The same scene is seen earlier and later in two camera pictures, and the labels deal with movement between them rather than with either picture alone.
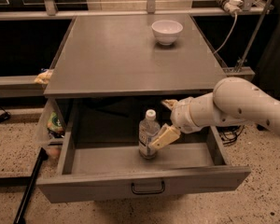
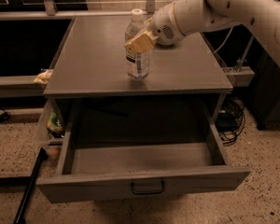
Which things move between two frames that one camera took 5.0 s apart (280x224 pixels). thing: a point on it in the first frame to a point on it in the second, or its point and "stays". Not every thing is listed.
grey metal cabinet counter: [119, 56] stays
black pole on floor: [24, 203] stays
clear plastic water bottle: [147, 130] to [137, 63]
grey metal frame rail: [49, 10] stays
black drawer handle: [147, 192] stays
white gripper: [181, 114] to [163, 24]
